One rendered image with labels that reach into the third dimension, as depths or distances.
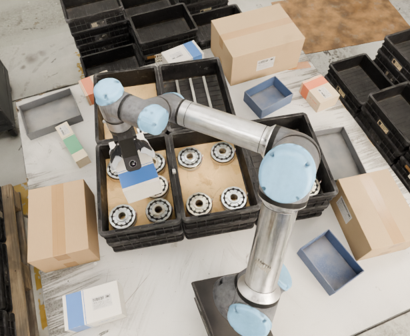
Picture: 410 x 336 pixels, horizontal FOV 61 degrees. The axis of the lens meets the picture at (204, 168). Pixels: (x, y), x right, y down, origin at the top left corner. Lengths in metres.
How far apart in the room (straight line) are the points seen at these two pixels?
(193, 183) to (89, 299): 0.59
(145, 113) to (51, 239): 0.73
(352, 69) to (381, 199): 1.47
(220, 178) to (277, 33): 0.87
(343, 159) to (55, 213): 1.29
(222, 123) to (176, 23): 1.80
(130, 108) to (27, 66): 2.56
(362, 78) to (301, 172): 2.10
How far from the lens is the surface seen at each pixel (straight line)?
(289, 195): 0.76
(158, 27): 2.66
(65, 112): 1.96
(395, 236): 1.50
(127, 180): 1.14
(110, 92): 0.92
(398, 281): 1.63
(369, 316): 1.55
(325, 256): 1.54
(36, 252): 1.45
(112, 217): 1.40
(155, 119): 0.87
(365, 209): 1.50
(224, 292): 1.16
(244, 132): 0.92
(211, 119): 0.94
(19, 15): 3.98
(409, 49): 2.98
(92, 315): 1.40
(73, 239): 1.42
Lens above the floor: 2.12
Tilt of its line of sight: 60 degrees down
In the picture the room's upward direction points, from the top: 1 degrees counter-clockwise
